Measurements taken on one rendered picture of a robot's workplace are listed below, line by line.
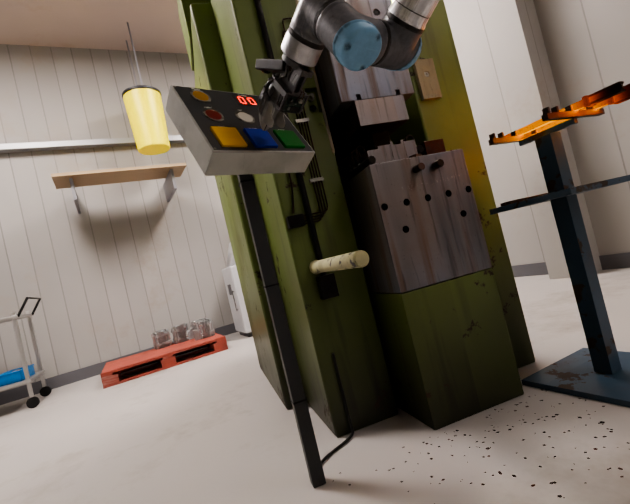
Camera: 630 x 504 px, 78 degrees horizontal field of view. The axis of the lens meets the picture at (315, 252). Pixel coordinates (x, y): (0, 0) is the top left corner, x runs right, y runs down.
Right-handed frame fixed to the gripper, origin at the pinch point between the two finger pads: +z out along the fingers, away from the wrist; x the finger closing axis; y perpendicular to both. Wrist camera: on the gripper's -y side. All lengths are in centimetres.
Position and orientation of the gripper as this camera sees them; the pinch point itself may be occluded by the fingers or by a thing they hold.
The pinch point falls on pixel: (264, 124)
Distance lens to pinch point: 111.3
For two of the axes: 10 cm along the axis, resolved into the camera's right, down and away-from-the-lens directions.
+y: 5.2, 7.5, -4.0
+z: -4.3, 6.4, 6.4
